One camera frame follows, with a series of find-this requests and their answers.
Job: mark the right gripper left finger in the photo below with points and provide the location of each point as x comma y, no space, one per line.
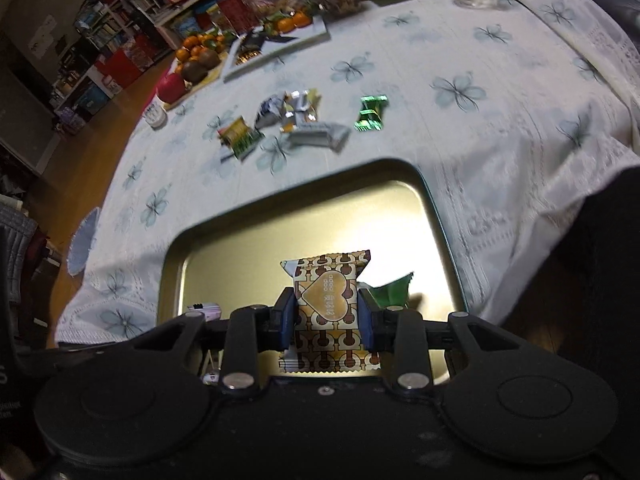
255,337

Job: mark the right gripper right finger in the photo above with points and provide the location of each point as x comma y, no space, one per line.
398,337

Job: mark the green white snack packet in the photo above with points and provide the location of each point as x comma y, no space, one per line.
394,294

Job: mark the brown heart pattern packet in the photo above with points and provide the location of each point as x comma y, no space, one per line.
326,337

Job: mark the shiny green candy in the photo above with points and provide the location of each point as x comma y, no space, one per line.
370,117

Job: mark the gold metal tray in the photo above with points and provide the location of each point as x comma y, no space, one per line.
384,206

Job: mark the green yellow snack packet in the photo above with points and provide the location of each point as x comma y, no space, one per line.
240,139

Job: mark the round blue seat cushion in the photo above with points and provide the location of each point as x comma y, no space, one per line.
81,243

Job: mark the white sesame crisp packet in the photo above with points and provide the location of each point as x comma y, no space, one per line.
329,135

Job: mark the blue white snack packet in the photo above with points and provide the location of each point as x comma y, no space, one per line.
270,111

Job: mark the silver yellow snack packet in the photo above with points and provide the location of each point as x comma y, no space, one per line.
299,107

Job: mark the red apple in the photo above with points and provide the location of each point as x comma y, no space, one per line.
171,88

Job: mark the white floral lace tablecloth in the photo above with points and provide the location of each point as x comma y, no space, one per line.
514,115

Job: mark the white rectangular plate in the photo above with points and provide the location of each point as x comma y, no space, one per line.
257,48

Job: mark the orange tangerine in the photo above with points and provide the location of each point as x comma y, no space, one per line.
285,25

